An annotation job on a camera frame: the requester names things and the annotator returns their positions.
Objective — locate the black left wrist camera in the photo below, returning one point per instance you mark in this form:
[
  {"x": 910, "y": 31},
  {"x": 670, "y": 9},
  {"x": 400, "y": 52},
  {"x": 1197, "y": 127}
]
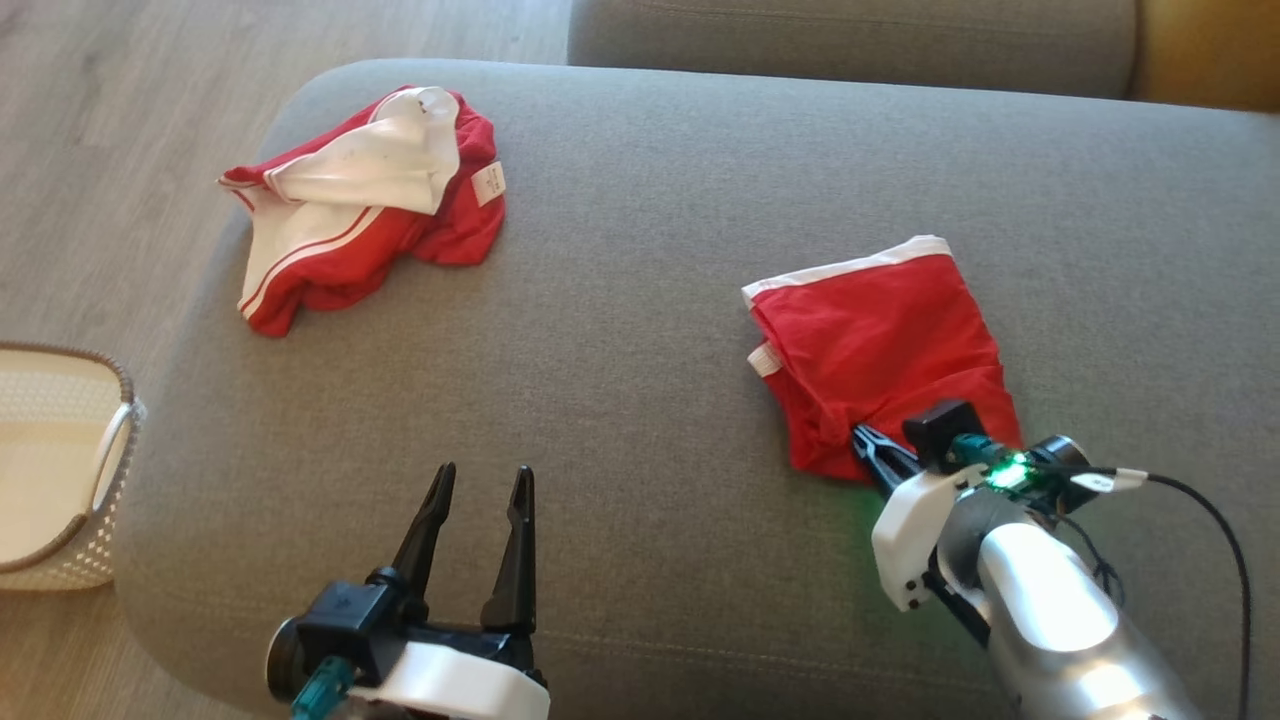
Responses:
[{"x": 340, "y": 620}]

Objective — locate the grey sofa seat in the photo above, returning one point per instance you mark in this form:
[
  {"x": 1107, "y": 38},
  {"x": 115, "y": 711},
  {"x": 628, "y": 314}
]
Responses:
[{"x": 650, "y": 400}]

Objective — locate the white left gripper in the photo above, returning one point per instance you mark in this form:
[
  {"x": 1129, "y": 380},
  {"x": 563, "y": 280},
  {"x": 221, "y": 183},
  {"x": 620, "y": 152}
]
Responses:
[{"x": 450, "y": 680}]

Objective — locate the white woven laundry basket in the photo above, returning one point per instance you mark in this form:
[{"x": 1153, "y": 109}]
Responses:
[{"x": 50, "y": 470}]

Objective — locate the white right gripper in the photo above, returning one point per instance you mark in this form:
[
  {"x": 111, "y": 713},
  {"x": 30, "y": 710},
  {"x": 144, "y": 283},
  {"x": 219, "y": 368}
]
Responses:
[{"x": 905, "y": 540}]

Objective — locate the grey sofa back cushion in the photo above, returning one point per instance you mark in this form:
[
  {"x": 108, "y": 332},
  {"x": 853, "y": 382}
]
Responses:
[{"x": 850, "y": 40}]

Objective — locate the red shorts white trim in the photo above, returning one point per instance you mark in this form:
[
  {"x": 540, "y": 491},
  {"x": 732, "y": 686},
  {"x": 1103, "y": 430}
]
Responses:
[{"x": 880, "y": 350}]

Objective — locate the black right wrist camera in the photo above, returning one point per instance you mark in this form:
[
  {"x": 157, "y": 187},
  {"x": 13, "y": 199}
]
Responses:
[{"x": 940, "y": 430}]

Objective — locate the yellow sofa cushion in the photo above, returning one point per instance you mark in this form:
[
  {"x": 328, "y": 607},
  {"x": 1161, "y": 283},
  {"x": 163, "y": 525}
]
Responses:
[{"x": 1210, "y": 50}]

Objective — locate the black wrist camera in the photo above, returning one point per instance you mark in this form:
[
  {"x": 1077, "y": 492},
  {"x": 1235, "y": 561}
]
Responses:
[
  {"x": 340, "y": 620},
  {"x": 940, "y": 430}
]

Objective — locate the red white jersey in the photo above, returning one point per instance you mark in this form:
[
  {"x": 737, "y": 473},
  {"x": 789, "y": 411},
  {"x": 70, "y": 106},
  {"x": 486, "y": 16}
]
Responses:
[{"x": 350, "y": 240}]

